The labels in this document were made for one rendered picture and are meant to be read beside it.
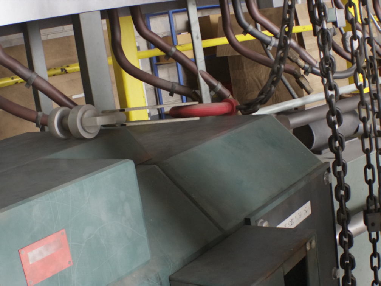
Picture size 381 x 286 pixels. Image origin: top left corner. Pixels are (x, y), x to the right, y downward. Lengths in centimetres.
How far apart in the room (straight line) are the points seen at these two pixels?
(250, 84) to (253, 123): 508
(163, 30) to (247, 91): 148
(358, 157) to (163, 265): 104
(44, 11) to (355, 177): 87
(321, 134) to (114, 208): 115
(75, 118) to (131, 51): 221
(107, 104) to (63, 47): 293
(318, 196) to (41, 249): 43
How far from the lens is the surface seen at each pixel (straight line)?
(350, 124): 164
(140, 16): 127
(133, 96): 277
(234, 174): 63
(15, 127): 396
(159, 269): 49
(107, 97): 110
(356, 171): 149
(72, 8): 108
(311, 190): 72
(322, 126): 156
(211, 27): 657
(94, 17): 110
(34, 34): 141
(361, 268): 158
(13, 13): 104
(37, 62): 141
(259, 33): 143
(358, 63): 83
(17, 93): 385
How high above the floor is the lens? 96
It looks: 11 degrees down
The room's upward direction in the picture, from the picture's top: 9 degrees counter-clockwise
